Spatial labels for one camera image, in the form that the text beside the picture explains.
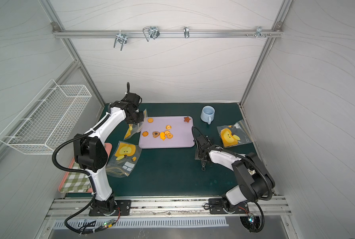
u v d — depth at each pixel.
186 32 0.78
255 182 0.44
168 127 1.05
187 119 1.11
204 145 0.73
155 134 1.01
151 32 0.76
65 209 0.75
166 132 1.02
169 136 1.01
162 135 1.01
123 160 0.91
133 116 0.77
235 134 0.98
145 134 1.02
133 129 0.93
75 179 0.82
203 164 0.86
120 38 0.80
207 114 1.08
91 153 0.50
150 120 1.09
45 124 0.69
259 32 0.77
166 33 0.77
